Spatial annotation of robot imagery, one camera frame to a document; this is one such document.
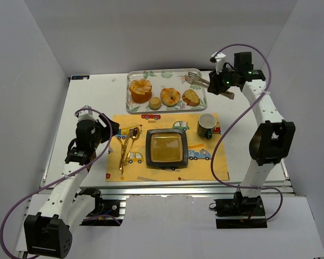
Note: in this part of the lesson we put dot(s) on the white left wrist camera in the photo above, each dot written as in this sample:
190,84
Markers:
85,113

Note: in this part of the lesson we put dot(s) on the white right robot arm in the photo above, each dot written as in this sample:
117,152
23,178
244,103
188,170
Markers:
273,137

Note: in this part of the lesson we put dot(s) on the dark green mug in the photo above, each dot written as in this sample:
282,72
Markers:
206,125

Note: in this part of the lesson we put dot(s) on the sliced bread piece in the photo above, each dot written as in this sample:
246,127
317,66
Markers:
191,98

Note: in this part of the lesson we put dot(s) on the silver metal tongs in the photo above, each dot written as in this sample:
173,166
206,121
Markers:
194,78

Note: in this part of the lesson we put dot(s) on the yellow vehicle-print placemat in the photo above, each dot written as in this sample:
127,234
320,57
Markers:
200,150

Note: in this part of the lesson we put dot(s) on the large orange bundt cake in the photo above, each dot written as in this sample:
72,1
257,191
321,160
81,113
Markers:
141,90

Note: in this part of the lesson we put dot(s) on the black square plate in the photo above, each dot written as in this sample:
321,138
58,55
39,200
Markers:
166,148

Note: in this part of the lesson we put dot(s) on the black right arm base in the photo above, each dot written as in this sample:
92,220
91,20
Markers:
239,212

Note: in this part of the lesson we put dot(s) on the gold spoon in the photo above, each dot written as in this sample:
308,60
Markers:
133,137

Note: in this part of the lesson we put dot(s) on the twisted orange-white bread roll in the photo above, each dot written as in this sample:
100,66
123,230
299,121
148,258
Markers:
170,96

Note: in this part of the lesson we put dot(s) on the gold knife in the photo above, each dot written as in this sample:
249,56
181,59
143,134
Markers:
132,133

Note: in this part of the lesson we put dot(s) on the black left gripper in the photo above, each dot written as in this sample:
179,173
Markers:
108,129

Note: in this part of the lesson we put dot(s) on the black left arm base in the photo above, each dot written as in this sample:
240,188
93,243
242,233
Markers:
106,211

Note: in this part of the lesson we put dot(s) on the small round bun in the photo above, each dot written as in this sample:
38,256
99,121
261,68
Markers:
154,103

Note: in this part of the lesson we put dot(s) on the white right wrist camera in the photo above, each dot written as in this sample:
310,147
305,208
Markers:
218,59

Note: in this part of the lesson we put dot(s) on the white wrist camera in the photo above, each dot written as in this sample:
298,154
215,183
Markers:
85,113
218,59

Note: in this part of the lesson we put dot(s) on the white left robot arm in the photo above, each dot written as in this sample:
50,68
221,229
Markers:
49,232

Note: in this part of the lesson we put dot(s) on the gold fork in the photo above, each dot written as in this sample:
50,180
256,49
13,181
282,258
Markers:
123,152

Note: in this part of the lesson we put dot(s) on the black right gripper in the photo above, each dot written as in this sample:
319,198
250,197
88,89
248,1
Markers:
214,83

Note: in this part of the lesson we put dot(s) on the blue label sticker left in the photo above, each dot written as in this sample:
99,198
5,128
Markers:
80,77

